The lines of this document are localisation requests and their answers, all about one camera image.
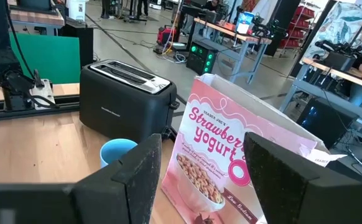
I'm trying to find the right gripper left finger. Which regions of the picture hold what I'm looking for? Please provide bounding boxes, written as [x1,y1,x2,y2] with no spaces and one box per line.
[72,133,163,224]

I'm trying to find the black cabinet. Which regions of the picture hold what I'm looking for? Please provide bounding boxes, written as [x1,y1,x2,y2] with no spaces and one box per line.
[59,26,95,68]

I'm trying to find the black computer green lights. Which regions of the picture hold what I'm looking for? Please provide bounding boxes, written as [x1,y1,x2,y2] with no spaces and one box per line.
[185,40,219,76]

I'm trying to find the leaf patterned banner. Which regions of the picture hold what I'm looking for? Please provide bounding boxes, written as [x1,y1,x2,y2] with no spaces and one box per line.
[302,0,362,60]

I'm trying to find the black computer case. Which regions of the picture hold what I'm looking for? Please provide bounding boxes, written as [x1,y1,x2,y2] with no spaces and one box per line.
[295,98,360,151]

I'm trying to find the red machine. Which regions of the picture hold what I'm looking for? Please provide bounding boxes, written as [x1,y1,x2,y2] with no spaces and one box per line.
[156,26,178,47]

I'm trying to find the black silver toaster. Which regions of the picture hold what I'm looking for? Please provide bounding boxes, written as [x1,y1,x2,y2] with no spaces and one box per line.
[78,58,180,144]

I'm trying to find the white bin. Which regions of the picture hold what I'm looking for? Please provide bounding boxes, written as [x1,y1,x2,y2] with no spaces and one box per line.
[65,0,87,21]

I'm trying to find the red shelf rack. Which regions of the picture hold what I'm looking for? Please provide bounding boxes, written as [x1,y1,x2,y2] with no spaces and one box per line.
[279,5,315,58]

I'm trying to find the wooden table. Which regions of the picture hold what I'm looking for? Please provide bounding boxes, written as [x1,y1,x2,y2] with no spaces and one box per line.
[8,0,65,35]

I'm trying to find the black table frame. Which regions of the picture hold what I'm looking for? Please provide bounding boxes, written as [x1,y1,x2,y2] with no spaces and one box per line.
[0,95,81,123]

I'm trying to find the light blue cup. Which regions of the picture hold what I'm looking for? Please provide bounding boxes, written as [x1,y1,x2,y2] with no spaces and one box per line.
[99,138,138,169]

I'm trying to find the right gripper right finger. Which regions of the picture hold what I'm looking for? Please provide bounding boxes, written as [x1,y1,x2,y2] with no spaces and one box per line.
[243,131,362,224]

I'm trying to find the wooden grey workbench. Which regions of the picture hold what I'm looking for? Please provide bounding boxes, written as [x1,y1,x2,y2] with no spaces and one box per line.
[279,57,362,128]

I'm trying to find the blue white carton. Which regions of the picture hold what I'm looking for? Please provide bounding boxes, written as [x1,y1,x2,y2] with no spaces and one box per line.
[235,11,255,35]

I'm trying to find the black equipment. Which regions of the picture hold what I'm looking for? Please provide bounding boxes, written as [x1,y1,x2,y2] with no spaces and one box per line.
[314,39,362,73]

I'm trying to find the green mat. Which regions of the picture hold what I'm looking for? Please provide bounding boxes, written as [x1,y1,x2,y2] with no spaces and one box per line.
[0,32,81,88]

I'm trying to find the pink strawberry yogurt cereal box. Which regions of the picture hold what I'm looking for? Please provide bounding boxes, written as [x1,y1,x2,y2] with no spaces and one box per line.
[160,73,347,224]

